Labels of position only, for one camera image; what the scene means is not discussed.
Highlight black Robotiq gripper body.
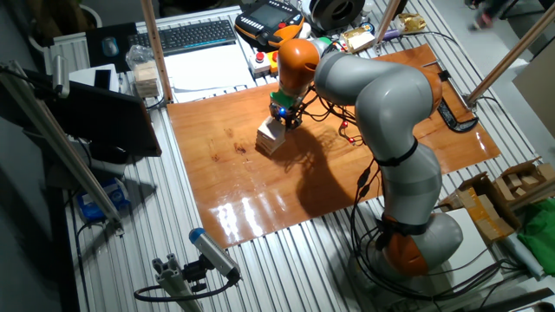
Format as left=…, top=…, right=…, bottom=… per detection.
left=268, top=101, right=300, bottom=122

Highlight white box big red button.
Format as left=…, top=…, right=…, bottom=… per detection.
left=248, top=50, right=273, bottom=79

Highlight yellow emergency stop button box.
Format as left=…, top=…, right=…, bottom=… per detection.
left=266, top=50, right=281, bottom=75

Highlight white paper sheets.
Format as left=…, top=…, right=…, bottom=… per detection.
left=163, top=42, right=257, bottom=104

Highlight glossy wood grain mat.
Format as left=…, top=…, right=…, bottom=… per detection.
left=166, top=42, right=502, bottom=250

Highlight black orange teach pendant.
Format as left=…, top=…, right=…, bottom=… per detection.
left=234, top=0, right=306, bottom=49

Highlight cream coloured packet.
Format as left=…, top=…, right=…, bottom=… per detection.
left=340, top=26, right=376, bottom=55

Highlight black filament spool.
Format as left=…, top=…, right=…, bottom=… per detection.
left=310, top=0, right=367, bottom=32

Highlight black computer keyboard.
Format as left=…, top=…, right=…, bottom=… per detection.
left=127, top=19, right=238, bottom=56

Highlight plastic bag of wooden blocks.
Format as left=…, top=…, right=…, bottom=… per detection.
left=125, top=44, right=161, bottom=99

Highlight gold foil packet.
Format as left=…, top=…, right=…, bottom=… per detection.
left=396, top=11, right=428, bottom=35

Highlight black flat monitor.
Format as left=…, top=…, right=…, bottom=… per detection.
left=23, top=68, right=163, bottom=166

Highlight black curved clamp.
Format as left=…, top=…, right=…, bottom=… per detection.
left=436, top=68, right=480, bottom=133

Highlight black smartphone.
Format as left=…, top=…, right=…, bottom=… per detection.
left=94, top=68, right=112, bottom=91

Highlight dark computer mouse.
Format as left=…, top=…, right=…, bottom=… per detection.
left=101, top=36, right=121, bottom=58

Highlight black mouse pad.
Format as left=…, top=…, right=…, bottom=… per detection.
left=85, top=22, right=140, bottom=74

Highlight blue plastic package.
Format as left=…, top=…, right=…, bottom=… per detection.
left=76, top=177, right=131, bottom=223

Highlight white flat box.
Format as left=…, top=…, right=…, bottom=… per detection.
left=68, top=63, right=121, bottom=94

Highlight white foam board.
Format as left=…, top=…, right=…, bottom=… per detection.
left=435, top=207, right=504, bottom=300

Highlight cardboard box with yellow tape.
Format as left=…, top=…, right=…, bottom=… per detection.
left=437, top=172, right=521, bottom=244

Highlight person leg with shoe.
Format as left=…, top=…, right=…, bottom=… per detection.
left=466, top=0, right=506, bottom=31

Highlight cardboard box with wooden blocks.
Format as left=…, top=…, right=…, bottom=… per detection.
left=493, top=158, right=555, bottom=205

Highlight brown cardboard sheet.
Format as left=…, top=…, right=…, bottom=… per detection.
left=513, top=51, right=555, bottom=140

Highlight white rolled sheet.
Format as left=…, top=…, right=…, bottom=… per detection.
left=498, top=233, right=545, bottom=281

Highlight green cloth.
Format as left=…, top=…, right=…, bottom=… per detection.
left=517, top=203, right=555, bottom=277

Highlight green wrist mount adapter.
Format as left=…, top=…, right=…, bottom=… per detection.
left=269, top=88, right=296, bottom=109

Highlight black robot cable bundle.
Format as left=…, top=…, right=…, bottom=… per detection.
left=298, top=84, right=517, bottom=304

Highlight wooden frame pole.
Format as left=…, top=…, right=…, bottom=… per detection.
left=466, top=2, right=555, bottom=107
left=140, top=0, right=174, bottom=104
left=373, top=0, right=402, bottom=49

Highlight silver camera with blue end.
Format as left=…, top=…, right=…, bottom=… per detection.
left=188, top=227, right=242, bottom=283

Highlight aluminium profile camera post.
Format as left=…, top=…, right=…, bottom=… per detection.
left=151, top=254, right=205, bottom=312

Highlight black camera cable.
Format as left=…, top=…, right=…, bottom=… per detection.
left=133, top=276, right=239, bottom=303

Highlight silver depth camera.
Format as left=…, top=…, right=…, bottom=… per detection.
left=51, top=55, right=71, bottom=100

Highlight long aluminium frame beam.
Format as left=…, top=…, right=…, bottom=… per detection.
left=0, top=60, right=125, bottom=237

